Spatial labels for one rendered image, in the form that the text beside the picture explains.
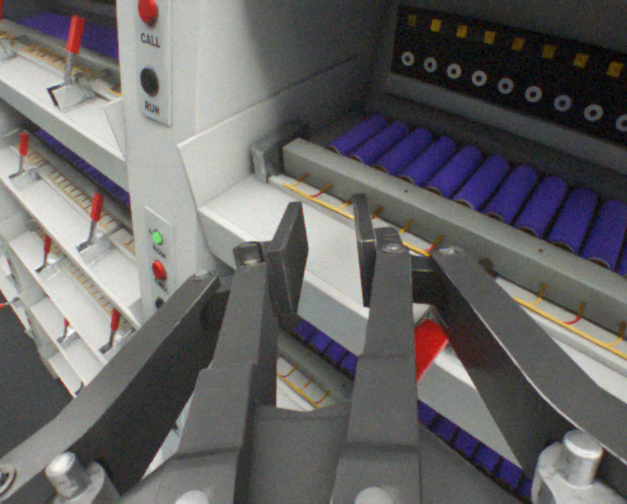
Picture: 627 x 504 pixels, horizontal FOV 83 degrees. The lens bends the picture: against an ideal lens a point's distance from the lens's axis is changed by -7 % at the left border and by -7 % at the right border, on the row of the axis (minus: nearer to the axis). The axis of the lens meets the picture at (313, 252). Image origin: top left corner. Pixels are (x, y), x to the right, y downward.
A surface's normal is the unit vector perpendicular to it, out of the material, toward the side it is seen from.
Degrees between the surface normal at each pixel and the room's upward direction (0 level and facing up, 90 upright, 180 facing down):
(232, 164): 90
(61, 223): 17
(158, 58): 90
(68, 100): 90
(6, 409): 0
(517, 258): 107
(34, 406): 0
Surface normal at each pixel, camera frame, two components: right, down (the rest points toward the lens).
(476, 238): -0.63, 0.58
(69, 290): -0.02, -0.68
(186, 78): -0.62, 0.34
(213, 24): 0.77, 0.46
